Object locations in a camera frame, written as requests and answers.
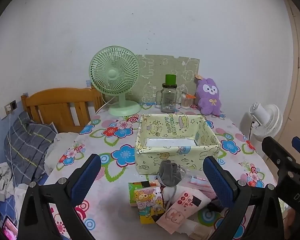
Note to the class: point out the beige door frame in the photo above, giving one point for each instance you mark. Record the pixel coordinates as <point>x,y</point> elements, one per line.
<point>298,55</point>

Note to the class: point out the grey socks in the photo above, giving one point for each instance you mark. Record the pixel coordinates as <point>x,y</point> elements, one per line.
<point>168,173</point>

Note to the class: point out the beige paper packet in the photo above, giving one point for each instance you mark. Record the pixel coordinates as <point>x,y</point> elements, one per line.
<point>200,233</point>

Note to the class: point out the grey plaid pillow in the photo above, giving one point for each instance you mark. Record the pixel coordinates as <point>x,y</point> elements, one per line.
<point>27,145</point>

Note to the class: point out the wooden headboard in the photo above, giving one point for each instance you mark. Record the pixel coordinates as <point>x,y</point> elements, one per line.
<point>55,100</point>

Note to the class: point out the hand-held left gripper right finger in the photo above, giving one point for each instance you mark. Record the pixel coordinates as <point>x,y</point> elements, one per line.
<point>218,180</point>

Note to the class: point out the pink cartoon packet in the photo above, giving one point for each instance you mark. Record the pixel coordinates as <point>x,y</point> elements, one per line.
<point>175,215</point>

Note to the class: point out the cotton swab container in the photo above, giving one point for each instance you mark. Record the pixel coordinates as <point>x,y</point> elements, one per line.
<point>187,102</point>

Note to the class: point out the green printed board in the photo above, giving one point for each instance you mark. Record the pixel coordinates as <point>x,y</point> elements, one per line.
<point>160,65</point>

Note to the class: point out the white fan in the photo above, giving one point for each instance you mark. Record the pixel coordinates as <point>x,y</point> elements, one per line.
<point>267,120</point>

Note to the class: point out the green desk fan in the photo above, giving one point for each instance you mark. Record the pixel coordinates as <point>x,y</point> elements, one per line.
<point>112,73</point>

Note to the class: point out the green tissue packet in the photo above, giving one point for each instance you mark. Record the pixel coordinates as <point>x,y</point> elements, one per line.
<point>135,192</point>

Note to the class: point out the green cylindrical cap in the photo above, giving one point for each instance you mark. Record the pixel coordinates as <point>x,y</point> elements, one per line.
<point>171,79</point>

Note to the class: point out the clear plastic packet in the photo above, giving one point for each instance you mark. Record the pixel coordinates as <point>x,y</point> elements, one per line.
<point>195,180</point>

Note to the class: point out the smartphone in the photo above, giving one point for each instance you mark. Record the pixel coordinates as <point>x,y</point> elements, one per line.
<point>10,228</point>

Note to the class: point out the yellow cartoon tissue packet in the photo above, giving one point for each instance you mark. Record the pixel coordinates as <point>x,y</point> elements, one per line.
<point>148,202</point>

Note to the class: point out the pile of clothes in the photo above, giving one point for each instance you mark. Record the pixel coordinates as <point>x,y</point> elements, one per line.
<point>0,177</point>

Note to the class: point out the red striped packet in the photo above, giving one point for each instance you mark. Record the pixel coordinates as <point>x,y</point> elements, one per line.
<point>208,195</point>

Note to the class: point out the white pillow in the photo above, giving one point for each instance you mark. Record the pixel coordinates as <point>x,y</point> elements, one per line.
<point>60,147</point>

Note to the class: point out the white face mask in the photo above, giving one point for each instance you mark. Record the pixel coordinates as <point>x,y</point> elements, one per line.
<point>168,192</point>

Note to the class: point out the yellow printed storage box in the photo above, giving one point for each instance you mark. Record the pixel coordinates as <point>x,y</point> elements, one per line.
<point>150,158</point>

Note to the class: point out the floral tablecloth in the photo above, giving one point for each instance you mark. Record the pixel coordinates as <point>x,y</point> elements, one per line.
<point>110,160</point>

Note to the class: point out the wall socket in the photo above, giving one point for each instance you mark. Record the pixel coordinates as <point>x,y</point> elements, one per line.
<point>6,111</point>

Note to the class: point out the purple plush toy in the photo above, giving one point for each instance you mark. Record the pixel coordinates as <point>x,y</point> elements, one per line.
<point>208,97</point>

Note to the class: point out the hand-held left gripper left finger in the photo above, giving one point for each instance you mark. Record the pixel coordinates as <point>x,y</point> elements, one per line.
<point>86,177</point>

